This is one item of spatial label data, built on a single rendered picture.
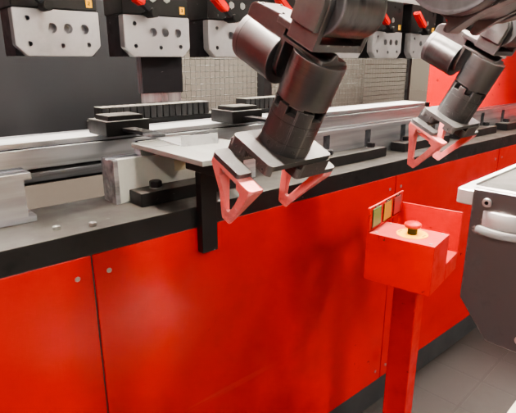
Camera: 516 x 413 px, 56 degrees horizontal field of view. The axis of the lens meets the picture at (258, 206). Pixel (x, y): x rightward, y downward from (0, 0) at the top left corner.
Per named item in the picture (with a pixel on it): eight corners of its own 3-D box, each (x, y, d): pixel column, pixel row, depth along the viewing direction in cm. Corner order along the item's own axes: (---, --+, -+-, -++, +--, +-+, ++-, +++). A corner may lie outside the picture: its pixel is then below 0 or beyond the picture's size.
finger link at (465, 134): (408, 152, 90) (435, 107, 85) (427, 147, 95) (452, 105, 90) (437, 173, 87) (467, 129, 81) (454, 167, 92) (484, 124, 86)
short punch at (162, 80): (143, 103, 103) (140, 56, 101) (139, 102, 105) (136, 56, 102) (183, 101, 110) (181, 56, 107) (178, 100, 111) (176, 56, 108)
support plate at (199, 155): (202, 166, 84) (201, 161, 84) (131, 147, 103) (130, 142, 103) (278, 154, 95) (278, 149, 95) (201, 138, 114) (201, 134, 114)
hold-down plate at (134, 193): (142, 208, 100) (141, 193, 99) (129, 202, 104) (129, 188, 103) (251, 184, 119) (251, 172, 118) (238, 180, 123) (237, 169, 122)
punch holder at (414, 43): (409, 58, 158) (414, 3, 153) (387, 58, 164) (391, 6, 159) (432, 58, 167) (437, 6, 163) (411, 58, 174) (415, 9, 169)
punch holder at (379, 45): (372, 58, 145) (375, -2, 141) (349, 58, 151) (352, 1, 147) (400, 58, 155) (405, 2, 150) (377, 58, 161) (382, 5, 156)
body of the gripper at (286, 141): (227, 147, 53) (248, 86, 49) (289, 137, 60) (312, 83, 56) (264, 182, 50) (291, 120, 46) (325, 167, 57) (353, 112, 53)
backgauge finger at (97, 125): (135, 145, 109) (133, 122, 108) (88, 133, 128) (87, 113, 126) (181, 139, 117) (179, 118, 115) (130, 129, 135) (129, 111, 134)
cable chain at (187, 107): (102, 122, 137) (101, 107, 136) (94, 120, 142) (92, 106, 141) (210, 113, 161) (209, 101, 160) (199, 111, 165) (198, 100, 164)
